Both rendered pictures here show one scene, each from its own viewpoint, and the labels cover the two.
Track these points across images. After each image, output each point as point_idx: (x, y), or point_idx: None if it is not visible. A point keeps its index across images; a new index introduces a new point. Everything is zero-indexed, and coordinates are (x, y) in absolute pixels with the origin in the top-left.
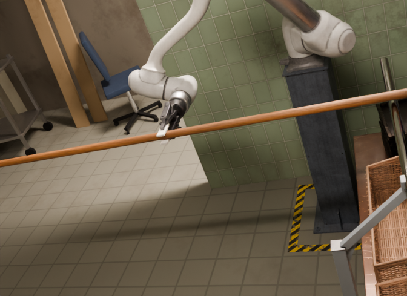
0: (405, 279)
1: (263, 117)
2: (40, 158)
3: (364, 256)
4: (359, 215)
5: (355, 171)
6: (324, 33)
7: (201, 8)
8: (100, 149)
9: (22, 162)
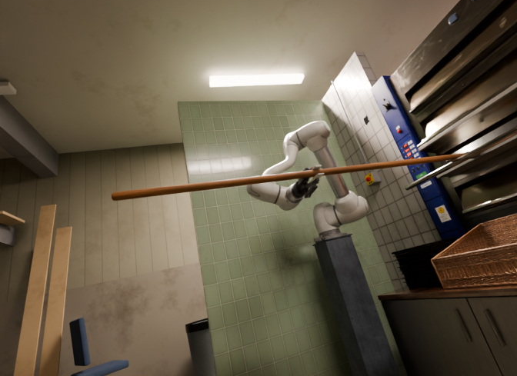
0: None
1: (387, 161)
2: (184, 187)
3: (512, 287)
4: (458, 291)
5: (409, 294)
6: (355, 196)
7: (294, 158)
8: (257, 179)
9: (156, 191)
